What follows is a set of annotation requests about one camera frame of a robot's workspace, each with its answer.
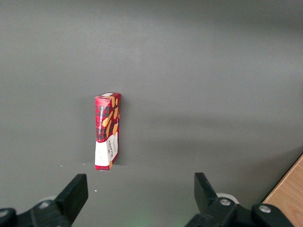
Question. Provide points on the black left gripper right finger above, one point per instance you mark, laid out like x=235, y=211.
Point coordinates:
x=206, y=194

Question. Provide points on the red shortbread cookie box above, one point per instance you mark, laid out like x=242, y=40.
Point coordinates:
x=106, y=132

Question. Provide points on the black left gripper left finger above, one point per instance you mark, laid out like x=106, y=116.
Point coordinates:
x=75, y=196

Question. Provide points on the wooden drawer cabinet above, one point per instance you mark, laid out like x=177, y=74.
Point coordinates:
x=291, y=191

